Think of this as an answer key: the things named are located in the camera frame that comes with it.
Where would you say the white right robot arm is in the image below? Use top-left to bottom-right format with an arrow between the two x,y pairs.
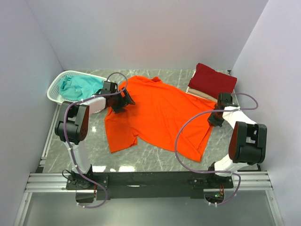
206,92 -> 267,188

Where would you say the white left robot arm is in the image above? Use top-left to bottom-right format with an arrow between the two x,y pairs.
55,81 -> 135,189

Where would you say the orange t shirt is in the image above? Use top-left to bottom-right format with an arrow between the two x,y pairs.
104,76 -> 215,162

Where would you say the white plastic laundry basket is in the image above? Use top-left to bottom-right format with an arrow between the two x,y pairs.
47,71 -> 106,104

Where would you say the aluminium frame rail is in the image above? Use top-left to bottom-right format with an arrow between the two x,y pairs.
24,173 -> 78,193

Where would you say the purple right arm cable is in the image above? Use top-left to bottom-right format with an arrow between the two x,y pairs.
174,93 -> 260,206

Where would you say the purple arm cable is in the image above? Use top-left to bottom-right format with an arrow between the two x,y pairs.
63,72 -> 129,209
174,93 -> 260,206

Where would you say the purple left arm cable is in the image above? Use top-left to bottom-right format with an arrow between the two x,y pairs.
63,72 -> 129,209

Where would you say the folded beige t shirt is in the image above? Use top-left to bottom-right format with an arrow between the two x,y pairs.
186,87 -> 217,103

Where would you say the teal t shirt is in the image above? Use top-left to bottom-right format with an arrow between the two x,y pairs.
58,75 -> 103,101

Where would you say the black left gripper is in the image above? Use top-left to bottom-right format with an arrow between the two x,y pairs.
111,88 -> 135,114

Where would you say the folded dark red t shirt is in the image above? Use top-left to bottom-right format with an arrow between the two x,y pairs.
188,63 -> 237,99

